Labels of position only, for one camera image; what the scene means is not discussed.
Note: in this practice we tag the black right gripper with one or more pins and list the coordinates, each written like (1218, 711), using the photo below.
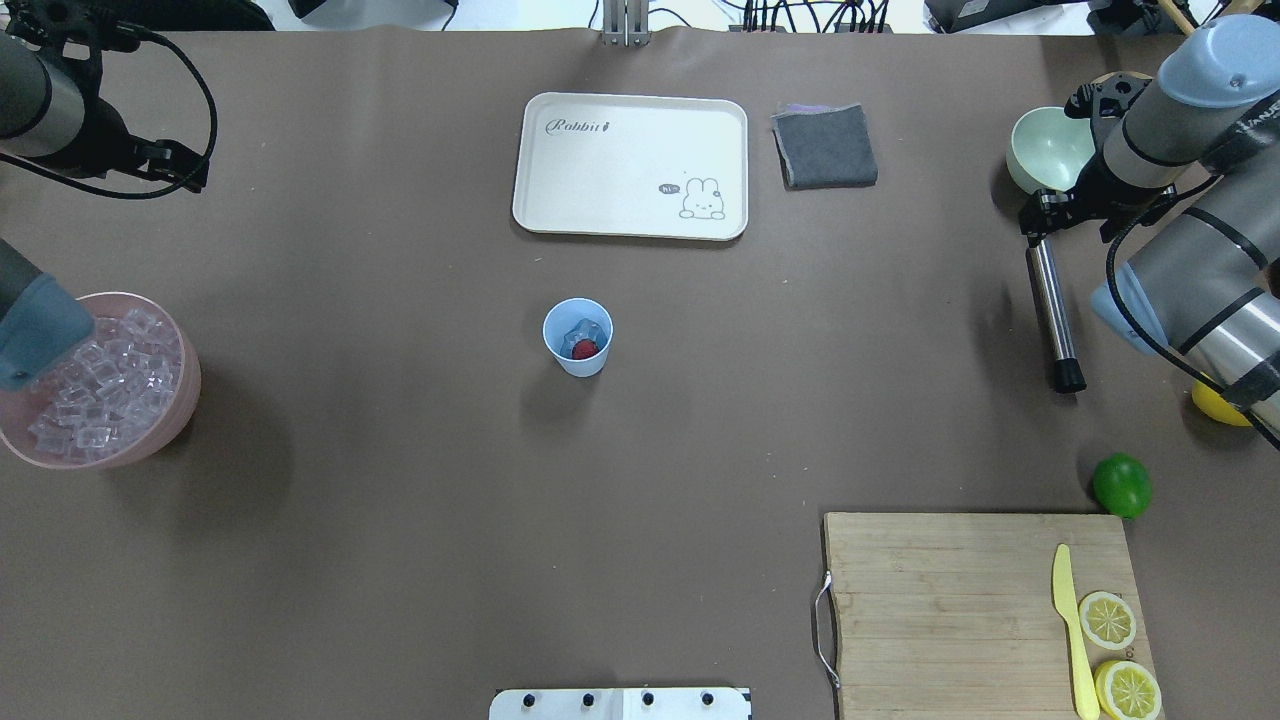
(1098, 185)

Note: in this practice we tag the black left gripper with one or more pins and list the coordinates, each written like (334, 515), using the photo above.
(103, 142)

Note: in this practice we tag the steel muddler black tip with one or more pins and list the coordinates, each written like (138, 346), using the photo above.
(1066, 374)

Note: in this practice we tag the red strawberry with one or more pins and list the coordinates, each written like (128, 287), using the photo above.
(583, 349)

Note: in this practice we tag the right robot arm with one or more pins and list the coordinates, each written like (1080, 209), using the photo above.
(1183, 181)

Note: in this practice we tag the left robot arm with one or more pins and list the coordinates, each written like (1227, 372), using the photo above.
(42, 322)

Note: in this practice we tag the pink bowl of ice cubes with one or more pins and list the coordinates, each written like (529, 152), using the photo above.
(126, 392)

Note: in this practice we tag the wooden cup tree stand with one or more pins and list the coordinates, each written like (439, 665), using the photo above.
(1180, 15)

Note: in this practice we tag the light blue plastic cup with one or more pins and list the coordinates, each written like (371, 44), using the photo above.
(569, 321)

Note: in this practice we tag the mint green bowl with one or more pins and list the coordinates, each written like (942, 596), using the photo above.
(1047, 150)

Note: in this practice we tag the grey folded cloth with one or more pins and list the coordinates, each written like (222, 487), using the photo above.
(823, 148)

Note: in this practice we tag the yellow lemon near lime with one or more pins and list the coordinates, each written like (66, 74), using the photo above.
(1215, 407)

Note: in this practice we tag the green lime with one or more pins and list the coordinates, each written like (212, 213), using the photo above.
(1121, 484)

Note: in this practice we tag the yellow plastic knife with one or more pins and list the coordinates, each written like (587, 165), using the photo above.
(1084, 697)

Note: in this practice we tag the cream rabbit tray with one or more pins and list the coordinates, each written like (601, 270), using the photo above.
(633, 166)

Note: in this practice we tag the lemon slice upper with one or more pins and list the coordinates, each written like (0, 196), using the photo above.
(1108, 621)

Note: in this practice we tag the lemon slice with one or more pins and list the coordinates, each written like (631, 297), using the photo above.
(1108, 621)
(1128, 690)

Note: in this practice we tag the wooden cutting board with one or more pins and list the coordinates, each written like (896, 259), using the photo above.
(949, 615)

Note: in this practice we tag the lemon slice lower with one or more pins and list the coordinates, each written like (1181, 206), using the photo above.
(1128, 690)

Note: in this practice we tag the aluminium frame post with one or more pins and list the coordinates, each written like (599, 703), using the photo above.
(625, 23)

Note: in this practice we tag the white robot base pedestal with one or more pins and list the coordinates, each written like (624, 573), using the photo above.
(693, 702)

